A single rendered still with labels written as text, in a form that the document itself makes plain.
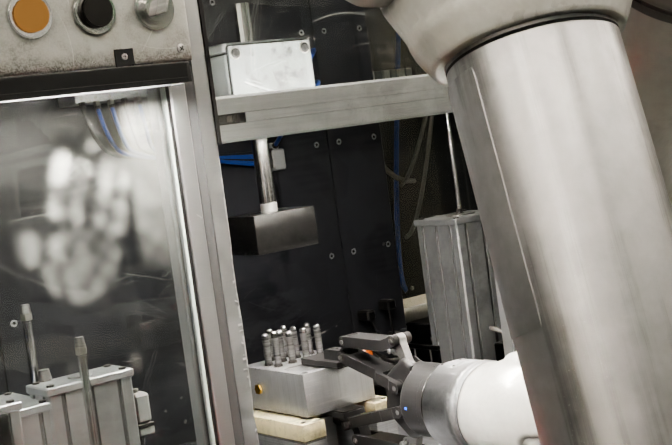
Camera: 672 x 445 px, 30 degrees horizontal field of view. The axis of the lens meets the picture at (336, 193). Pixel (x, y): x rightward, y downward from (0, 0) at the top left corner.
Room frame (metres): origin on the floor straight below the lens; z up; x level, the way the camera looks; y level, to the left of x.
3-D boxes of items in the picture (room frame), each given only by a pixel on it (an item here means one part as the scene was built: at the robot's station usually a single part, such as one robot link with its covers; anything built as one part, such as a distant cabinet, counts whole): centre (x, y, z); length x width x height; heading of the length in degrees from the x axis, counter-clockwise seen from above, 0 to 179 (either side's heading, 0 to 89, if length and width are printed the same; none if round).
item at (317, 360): (1.40, 0.03, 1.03); 0.07 x 0.03 x 0.01; 36
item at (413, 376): (1.28, -0.06, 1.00); 0.09 x 0.07 x 0.08; 36
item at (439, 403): (1.22, -0.10, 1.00); 0.09 x 0.06 x 0.09; 126
